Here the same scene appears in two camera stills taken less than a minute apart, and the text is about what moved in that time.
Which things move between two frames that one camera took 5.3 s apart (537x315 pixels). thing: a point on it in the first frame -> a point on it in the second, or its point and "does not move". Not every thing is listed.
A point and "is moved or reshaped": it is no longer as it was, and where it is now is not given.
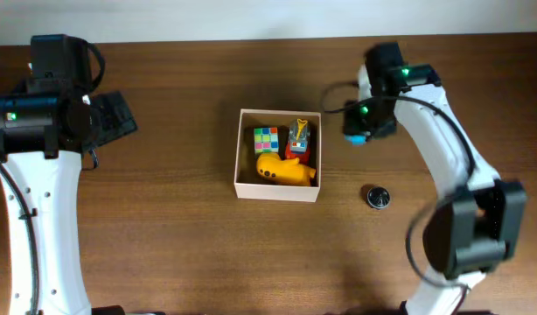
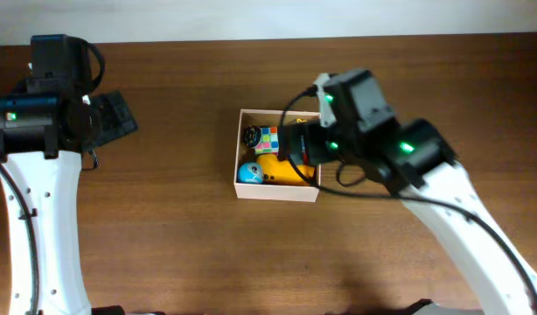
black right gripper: [352, 126] -> [317, 150]
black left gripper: [124, 120] does not move
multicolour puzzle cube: [266, 140] does not move
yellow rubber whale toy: [271, 167] does not move
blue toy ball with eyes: [358, 140] is moved or reshaped
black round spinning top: [379, 197] -> [252, 136]
